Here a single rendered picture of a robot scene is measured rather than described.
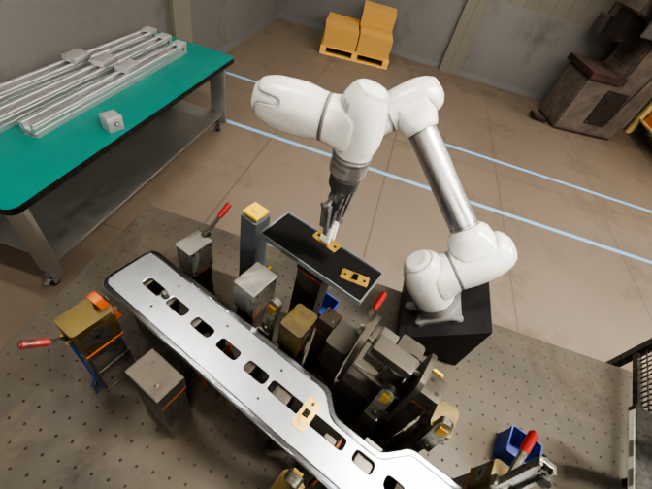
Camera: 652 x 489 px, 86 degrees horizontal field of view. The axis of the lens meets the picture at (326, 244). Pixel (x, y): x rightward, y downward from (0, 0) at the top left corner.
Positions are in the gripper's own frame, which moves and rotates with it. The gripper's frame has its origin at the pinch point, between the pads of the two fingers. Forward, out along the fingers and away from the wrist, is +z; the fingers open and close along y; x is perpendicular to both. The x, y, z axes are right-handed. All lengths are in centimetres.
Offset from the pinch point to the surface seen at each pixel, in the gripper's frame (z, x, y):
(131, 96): 57, -189, -43
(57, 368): 56, -45, 67
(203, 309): 25.8, -16.3, 31.6
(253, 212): 9.8, -25.8, 4.1
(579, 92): 72, 23, -543
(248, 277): 14.8, -10.5, 19.7
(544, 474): 5, 71, 14
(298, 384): 25.9, 18.8, 28.0
